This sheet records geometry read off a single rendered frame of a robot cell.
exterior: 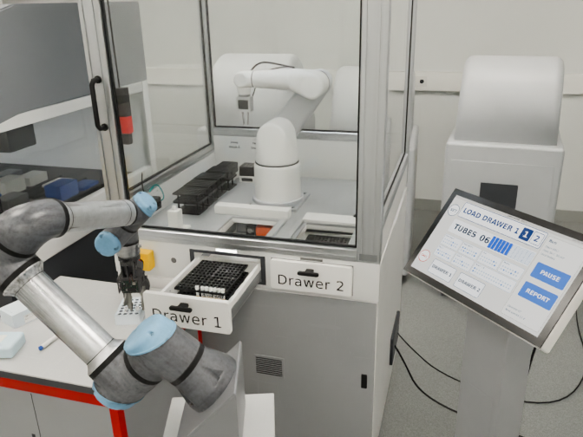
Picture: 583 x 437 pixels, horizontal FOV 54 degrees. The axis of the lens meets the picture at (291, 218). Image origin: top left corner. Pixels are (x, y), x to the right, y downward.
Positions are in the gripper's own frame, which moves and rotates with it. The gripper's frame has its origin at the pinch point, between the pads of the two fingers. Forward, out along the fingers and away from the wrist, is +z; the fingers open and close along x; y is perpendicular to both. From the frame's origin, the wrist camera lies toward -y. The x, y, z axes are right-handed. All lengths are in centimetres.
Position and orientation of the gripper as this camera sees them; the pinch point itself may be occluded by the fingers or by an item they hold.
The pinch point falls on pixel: (137, 305)
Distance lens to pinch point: 202.7
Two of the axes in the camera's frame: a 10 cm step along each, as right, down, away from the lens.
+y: 0.4, 3.6, -9.3
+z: 0.2, 9.3, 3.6
